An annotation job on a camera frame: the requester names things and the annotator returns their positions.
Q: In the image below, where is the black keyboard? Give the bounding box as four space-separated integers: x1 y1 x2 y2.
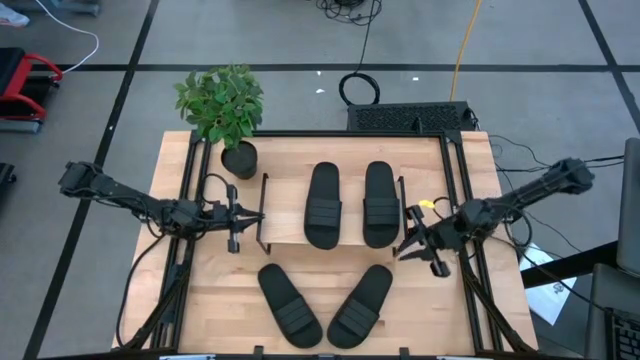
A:
605 308 640 360

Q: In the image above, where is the green leafy plant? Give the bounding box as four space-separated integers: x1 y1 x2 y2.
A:
173 63 265 151

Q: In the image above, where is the wooden shelf with black frame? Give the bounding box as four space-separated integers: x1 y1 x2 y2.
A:
255 172 409 256

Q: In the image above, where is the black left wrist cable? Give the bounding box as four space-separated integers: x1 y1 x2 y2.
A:
200 171 237 207

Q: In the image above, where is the grey desk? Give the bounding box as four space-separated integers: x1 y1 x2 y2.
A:
583 263 640 360

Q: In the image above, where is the thick black arm base cable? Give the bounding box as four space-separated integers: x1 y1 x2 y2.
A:
115 232 169 349

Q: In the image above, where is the grey stand base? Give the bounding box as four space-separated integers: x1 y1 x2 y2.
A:
18 0 104 17

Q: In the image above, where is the red and black cart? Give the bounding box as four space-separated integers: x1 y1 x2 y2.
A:
0 46 65 135

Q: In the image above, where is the black rubber slide sandal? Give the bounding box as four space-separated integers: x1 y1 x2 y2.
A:
326 264 394 350
303 161 344 251
363 160 402 250
257 263 324 350

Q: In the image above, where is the black metal table frame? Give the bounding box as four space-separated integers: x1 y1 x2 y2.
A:
113 128 540 357

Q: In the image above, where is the black bar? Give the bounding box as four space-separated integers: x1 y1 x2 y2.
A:
519 240 620 290

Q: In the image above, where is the black computer case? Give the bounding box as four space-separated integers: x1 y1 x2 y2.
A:
346 100 477 134

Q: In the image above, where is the white paper sheet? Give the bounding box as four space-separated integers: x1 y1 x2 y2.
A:
519 242 579 327

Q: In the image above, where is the white floor cable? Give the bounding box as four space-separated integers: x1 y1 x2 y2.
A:
33 0 101 76

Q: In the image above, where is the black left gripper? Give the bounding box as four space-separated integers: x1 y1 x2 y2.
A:
204 183 266 254

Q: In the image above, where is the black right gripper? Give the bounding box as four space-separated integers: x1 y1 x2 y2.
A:
392 204 466 279

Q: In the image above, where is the grey monitor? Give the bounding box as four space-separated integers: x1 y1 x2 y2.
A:
615 137 640 279

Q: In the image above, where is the yellow floor cable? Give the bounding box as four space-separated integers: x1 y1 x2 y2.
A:
448 0 484 103

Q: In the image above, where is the black plant pot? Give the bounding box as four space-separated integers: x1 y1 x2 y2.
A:
220 140 260 181

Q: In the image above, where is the person's shoe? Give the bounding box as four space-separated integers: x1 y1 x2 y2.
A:
0 2 31 29

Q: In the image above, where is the black coiled floor cable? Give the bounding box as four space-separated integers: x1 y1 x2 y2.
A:
314 0 384 108

